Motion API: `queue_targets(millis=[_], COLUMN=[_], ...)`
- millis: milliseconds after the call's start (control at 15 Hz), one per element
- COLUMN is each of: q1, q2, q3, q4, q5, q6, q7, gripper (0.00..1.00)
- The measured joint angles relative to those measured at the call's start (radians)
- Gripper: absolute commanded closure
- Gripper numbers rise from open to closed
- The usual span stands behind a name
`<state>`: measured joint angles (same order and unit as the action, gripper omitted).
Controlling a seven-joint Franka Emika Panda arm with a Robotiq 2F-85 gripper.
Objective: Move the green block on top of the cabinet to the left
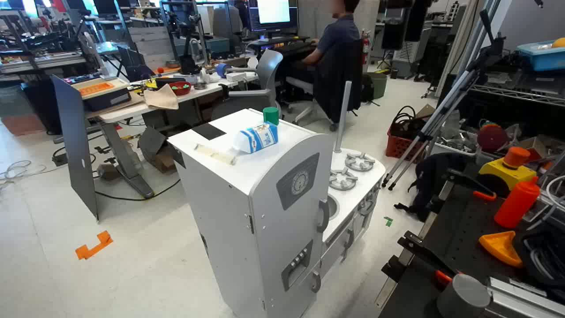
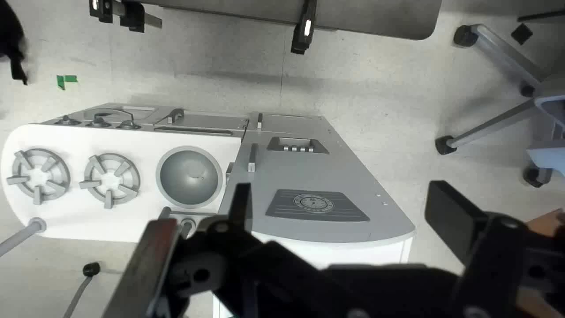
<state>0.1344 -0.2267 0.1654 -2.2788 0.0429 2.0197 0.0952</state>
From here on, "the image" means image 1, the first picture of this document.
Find white toy kitchen cabinet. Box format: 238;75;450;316
167;109;331;318

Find white blue milk carton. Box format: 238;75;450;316
232;123;278;153

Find grey metal faucet pole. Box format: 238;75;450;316
333;79;353;153

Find white toy stove unit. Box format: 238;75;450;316
319;148;388;279

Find grey office chair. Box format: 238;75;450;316
224;49;282;111

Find seated person in dark shirt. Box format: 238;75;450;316
300;0;365;123

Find grey tripod legs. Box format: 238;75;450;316
381;8;503;190

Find red basket bag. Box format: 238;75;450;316
384;105;416;157

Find computer monitor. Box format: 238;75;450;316
257;0;291;22

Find black backpack on floor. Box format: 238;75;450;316
395;153;467;220

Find cluttered work desk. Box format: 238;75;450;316
86;70;231;199

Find orange box on desk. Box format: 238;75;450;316
74;77;130;111

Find dark red ball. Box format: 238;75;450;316
476;123;508;151

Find dark grey standing panel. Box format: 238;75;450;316
51;77;98;217

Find grey cylinder cup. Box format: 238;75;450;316
436;273;490;318

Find yellow emergency stop button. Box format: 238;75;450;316
478;146;536;190

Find orange triangular piece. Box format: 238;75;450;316
478;231;522;268

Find orange plastic cylinder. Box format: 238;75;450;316
494;181;540;227

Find blue plastic bin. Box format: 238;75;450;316
515;42;565;72

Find orange floor bracket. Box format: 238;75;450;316
74;231;112;259

